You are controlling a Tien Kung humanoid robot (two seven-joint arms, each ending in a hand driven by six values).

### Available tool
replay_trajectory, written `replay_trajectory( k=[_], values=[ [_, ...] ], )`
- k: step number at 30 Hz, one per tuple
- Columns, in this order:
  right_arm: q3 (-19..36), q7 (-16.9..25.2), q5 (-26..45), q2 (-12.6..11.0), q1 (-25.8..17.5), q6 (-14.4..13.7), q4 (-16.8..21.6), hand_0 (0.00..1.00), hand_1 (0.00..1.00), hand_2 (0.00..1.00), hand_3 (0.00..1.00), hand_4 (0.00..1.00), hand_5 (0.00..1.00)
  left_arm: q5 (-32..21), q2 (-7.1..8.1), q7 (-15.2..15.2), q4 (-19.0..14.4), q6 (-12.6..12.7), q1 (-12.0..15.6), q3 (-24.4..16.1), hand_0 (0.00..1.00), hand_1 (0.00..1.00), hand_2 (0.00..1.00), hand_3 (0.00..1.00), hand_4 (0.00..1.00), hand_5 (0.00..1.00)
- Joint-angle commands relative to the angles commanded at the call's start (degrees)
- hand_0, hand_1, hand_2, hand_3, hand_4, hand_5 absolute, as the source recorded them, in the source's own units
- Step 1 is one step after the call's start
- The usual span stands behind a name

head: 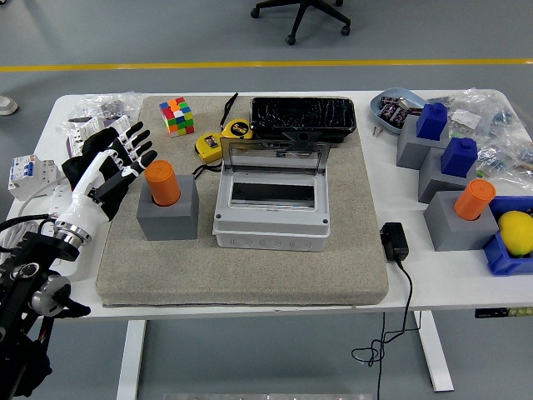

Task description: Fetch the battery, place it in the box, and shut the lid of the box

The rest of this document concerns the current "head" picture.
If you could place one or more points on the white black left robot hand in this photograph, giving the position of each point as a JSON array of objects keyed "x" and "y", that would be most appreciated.
[{"x": 83, "y": 196}]

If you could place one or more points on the orange cylinder battery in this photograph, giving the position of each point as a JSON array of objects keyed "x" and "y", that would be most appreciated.
[
  {"x": 162, "y": 183},
  {"x": 474, "y": 200}
]

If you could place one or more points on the grey block with round hole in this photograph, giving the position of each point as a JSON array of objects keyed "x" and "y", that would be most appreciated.
[
  {"x": 166, "y": 223},
  {"x": 454, "y": 233}
]

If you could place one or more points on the grey electrical junction box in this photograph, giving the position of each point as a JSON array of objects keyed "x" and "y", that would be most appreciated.
[{"x": 270, "y": 233}]

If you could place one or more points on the smoky transparent box lid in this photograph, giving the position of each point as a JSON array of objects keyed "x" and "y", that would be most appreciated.
[{"x": 270, "y": 156}]

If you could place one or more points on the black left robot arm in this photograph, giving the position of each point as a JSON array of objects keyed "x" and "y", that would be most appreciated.
[{"x": 25, "y": 266}]

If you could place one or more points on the black cloth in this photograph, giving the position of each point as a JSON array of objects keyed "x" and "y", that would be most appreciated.
[{"x": 75, "y": 164}]

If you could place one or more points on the white circuit breaker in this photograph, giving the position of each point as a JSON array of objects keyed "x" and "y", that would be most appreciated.
[{"x": 29, "y": 175}]

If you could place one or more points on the white purple device package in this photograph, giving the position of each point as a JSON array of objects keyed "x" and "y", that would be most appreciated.
[{"x": 89, "y": 127}]

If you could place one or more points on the clear bags of screws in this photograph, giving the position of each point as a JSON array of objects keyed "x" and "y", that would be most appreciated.
[{"x": 100, "y": 104}]

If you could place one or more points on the white shoe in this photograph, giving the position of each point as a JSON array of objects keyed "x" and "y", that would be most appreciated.
[{"x": 6, "y": 106}]

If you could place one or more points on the large colourful puzzle cube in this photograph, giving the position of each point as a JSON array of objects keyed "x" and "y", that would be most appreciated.
[{"x": 178, "y": 117}]

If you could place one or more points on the yellow tape measure black label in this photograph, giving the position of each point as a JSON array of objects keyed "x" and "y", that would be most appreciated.
[{"x": 209, "y": 146}]

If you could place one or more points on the yellow tape measure marked 5m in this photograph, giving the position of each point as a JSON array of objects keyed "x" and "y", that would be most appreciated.
[{"x": 236, "y": 128}]

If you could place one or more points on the white table leg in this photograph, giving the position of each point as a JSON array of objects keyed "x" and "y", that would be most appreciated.
[
  {"x": 131, "y": 358},
  {"x": 435, "y": 354}
]

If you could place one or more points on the grey-brown mat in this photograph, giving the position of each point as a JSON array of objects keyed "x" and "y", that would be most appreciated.
[{"x": 250, "y": 275}]

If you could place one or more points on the black plastic tray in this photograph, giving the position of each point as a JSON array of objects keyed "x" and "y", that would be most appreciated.
[{"x": 302, "y": 114}]

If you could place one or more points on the pale blue dish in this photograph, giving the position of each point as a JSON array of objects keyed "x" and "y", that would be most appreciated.
[{"x": 377, "y": 112}]

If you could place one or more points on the black power adapter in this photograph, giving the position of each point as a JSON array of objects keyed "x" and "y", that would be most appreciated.
[{"x": 395, "y": 241}]

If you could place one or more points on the purple printed packet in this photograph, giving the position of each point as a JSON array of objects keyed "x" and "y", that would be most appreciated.
[
  {"x": 388, "y": 101},
  {"x": 393, "y": 114}
]

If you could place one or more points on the grey block holder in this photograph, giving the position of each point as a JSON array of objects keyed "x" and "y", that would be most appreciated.
[
  {"x": 433, "y": 183},
  {"x": 410, "y": 150}
]

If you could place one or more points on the blue plastic block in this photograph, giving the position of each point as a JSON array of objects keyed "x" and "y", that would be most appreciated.
[
  {"x": 458, "y": 160},
  {"x": 432, "y": 123}
]

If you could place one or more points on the clear bags of small parts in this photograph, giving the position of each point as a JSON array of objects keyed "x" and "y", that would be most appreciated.
[{"x": 491, "y": 121}]

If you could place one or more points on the blue storage bin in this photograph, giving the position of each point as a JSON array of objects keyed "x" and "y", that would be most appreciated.
[{"x": 499, "y": 258}]

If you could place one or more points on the black table control panel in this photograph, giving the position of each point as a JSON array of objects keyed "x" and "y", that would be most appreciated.
[{"x": 495, "y": 312}]

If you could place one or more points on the yellow lemon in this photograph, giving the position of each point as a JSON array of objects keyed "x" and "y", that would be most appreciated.
[{"x": 516, "y": 233}]

